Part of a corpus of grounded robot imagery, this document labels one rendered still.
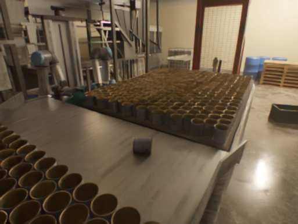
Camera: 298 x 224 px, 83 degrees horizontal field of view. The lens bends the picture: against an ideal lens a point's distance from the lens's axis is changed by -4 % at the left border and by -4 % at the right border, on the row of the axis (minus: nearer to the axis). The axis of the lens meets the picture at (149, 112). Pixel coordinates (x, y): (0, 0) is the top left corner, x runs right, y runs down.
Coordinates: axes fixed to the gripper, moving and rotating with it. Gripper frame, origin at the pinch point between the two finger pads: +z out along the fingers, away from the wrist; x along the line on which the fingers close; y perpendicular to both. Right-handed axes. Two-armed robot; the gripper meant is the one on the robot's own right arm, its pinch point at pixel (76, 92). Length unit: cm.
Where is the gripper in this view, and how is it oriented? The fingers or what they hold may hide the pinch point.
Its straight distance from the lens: 159.1
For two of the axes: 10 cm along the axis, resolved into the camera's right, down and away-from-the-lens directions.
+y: 0.2, 9.1, 4.1
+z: 8.7, 1.8, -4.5
